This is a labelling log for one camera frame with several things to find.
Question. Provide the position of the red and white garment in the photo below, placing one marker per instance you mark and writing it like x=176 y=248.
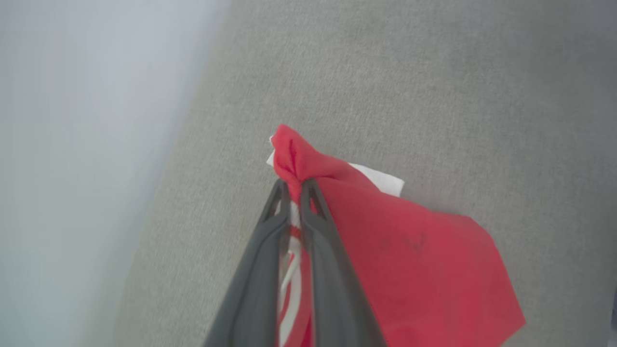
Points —
x=409 y=265

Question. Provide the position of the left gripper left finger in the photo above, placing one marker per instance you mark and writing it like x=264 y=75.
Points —
x=253 y=289

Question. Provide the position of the grey fabric sofa cushion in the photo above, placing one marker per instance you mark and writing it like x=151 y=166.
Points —
x=385 y=72

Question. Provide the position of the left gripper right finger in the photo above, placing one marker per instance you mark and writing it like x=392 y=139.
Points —
x=335 y=299

